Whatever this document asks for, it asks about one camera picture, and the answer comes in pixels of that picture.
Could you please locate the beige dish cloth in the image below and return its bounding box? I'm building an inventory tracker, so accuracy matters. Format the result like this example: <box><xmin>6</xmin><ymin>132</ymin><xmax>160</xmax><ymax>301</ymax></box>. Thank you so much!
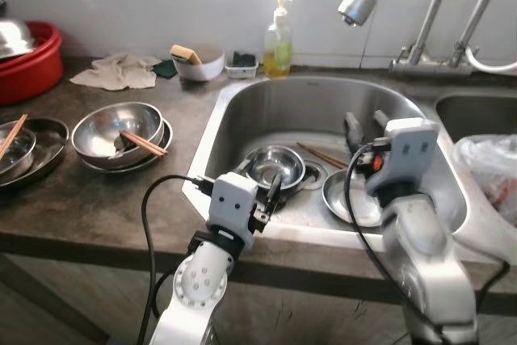
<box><xmin>70</xmin><ymin>53</ymin><xmax>162</xmax><ymax>91</ymax></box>

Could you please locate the clear plastic bag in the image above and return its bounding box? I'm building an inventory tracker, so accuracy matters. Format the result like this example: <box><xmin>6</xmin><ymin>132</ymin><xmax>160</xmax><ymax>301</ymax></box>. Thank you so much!
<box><xmin>452</xmin><ymin>135</ymin><xmax>517</xmax><ymax>226</ymax></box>

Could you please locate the shallow steel plate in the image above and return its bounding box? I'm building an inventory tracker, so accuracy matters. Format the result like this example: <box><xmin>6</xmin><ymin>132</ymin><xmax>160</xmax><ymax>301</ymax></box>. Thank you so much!
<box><xmin>322</xmin><ymin>169</ymin><xmax>385</xmax><ymax>229</ymax></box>

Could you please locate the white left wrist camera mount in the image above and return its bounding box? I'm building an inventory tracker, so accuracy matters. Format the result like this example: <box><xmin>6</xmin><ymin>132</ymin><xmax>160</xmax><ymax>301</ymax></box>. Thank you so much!
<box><xmin>206</xmin><ymin>173</ymin><xmax>261</xmax><ymax>237</ymax></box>

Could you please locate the small steel bowl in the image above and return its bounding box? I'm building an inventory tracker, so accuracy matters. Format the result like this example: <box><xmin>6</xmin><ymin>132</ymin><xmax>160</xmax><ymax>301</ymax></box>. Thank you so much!
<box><xmin>242</xmin><ymin>145</ymin><xmax>307</xmax><ymax>192</ymax></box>

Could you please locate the wooden chopstick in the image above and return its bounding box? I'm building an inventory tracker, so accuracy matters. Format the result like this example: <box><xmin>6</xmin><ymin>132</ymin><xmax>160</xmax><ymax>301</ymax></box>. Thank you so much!
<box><xmin>123</xmin><ymin>128</ymin><xmax>169</xmax><ymax>152</ymax></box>
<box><xmin>121</xmin><ymin>133</ymin><xmax>166</xmax><ymax>157</ymax></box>
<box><xmin>0</xmin><ymin>117</ymin><xmax>28</xmax><ymax>162</ymax></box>
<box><xmin>303</xmin><ymin>149</ymin><xmax>348</xmax><ymax>170</ymax></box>
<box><xmin>0</xmin><ymin>114</ymin><xmax>28</xmax><ymax>156</ymax></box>
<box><xmin>296</xmin><ymin>141</ymin><xmax>350</xmax><ymax>166</ymax></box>

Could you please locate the red plastic basin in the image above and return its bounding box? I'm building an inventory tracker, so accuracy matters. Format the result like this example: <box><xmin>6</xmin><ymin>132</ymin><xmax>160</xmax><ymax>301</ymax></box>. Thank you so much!
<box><xmin>0</xmin><ymin>22</ymin><xmax>64</xmax><ymax>106</ymax></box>

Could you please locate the chrome twin pipe faucet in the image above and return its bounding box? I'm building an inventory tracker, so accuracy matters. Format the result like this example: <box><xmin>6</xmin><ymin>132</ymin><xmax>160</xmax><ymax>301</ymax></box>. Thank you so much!
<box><xmin>390</xmin><ymin>0</ymin><xmax>517</xmax><ymax>78</ymax></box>

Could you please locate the large steel mixing bowl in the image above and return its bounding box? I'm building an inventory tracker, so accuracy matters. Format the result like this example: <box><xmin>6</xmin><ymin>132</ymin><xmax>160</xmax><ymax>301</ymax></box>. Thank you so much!
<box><xmin>71</xmin><ymin>102</ymin><xmax>165</xmax><ymax>160</ymax></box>

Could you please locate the yellow dish soap pump bottle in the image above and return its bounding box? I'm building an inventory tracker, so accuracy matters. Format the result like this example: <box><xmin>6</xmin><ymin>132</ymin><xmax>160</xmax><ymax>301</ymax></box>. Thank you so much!
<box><xmin>263</xmin><ymin>0</ymin><xmax>295</xmax><ymax>79</ymax></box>

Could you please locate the small white plastic dish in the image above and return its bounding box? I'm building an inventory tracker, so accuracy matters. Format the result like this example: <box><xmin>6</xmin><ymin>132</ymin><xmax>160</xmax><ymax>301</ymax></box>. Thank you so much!
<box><xmin>225</xmin><ymin>52</ymin><xmax>260</xmax><ymax>79</ymax></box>

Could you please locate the white faucet hose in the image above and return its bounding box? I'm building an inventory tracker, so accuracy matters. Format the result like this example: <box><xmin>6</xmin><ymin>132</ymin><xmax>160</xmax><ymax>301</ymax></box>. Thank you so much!
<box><xmin>464</xmin><ymin>44</ymin><xmax>517</xmax><ymax>75</ymax></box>

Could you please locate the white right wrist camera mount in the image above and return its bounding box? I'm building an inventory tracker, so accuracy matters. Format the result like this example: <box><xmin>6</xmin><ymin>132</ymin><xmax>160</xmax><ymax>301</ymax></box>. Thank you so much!
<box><xmin>365</xmin><ymin>117</ymin><xmax>439</xmax><ymax>196</ymax></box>

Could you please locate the yellow sponge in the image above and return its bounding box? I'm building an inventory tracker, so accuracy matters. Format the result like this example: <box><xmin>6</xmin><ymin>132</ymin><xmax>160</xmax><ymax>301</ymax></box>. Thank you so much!
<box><xmin>169</xmin><ymin>44</ymin><xmax>204</xmax><ymax>65</ymax></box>

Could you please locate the grey wood sink cabinet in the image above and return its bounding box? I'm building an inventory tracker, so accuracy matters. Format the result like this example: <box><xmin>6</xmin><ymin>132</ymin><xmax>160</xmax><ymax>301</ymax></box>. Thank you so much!
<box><xmin>81</xmin><ymin>252</ymin><xmax>517</xmax><ymax>345</ymax></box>

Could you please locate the stainless steel double sink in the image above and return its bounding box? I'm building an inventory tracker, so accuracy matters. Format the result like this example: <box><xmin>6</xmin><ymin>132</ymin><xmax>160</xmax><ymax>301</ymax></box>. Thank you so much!
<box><xmin>182</xmin><ymin>74</ymin><xmax>517</xmax><ymax>261</ymax></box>

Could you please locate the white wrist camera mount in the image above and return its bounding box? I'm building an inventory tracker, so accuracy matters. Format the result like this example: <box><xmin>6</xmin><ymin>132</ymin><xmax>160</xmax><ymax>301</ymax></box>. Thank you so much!
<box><xmin>206</xmin><ymin>173</ymin><xmax>261</xmax><ymax>237</ymax></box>
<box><xmin>365</xmin><ymin>117</ymin><xmax>439</xmax><ymax>196</ymax></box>

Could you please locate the white ceramic bowl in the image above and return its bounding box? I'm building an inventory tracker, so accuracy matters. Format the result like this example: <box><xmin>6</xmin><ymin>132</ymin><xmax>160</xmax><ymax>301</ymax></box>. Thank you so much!
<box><xmin>172</xmin><ymin>44</ymin><xmax>226</xmax><ymax>82</ymax></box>

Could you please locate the grey wood stove cabinet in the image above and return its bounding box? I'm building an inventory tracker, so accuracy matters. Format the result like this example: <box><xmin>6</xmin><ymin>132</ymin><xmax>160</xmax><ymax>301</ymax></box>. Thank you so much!
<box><xmin>0</xmin><ymin>256</ymin><xmax>110</xmax><ymax>345</ymax></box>

